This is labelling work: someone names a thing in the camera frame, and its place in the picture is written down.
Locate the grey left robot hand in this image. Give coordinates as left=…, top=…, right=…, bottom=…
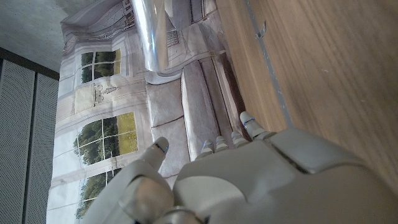
left=79, top=111, right=398, bottom=224

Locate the clear plastic wrap roll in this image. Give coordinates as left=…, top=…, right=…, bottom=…
left=130, top=0, right=171, bottom=73

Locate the printed living room backdrop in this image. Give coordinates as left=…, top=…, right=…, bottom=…
left=46, top=0, right=249, bottom=224

